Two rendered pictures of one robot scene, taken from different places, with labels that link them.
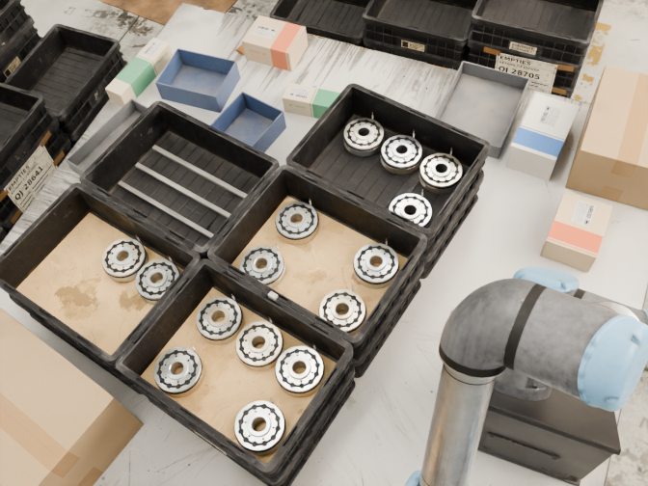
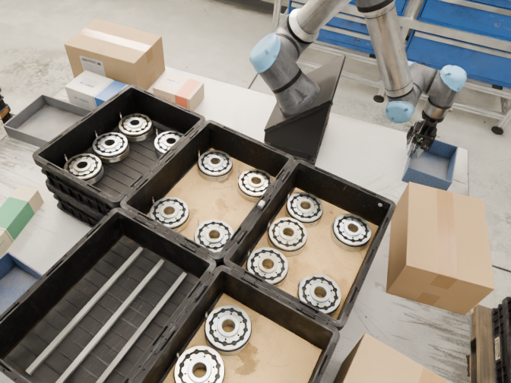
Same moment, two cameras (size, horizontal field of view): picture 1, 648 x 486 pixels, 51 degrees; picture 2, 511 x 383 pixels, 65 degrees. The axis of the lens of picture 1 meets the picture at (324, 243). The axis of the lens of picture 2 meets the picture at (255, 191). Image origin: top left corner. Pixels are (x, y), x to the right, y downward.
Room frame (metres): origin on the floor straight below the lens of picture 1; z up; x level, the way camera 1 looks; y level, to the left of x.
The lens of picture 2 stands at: (0.84, 0.73, 1.73)
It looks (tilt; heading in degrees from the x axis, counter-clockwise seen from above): 50 degrees down; 253
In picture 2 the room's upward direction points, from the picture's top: 7 degrees clockwise
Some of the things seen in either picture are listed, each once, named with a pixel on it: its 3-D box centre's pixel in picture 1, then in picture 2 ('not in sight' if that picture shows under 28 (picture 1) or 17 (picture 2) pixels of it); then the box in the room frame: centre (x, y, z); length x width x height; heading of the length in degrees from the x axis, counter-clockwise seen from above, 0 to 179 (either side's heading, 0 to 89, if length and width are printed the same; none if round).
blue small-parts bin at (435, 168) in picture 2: not in sight; (430, 163); (-0.05, -0.13, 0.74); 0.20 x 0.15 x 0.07; 54
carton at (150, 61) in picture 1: (140, 72); not in sight; (1.57, 0.48, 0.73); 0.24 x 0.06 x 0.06; 143
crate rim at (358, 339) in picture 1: (316, 249); (213, 182); (0.75, 0.02, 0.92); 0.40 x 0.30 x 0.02; 49
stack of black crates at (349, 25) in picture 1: (330, 25); not in sight; (2.19, -0.15, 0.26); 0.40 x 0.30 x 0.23; 60
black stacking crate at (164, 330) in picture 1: (238, 366); (311, 244); (0.52, 0.21, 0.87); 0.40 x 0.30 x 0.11; 49
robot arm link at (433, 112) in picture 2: not in sight; (437, 107); (0.01, -0.16, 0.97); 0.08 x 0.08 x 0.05
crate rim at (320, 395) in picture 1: (233, 358); (315, 232); (0.52, 0.21, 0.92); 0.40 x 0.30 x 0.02; 49
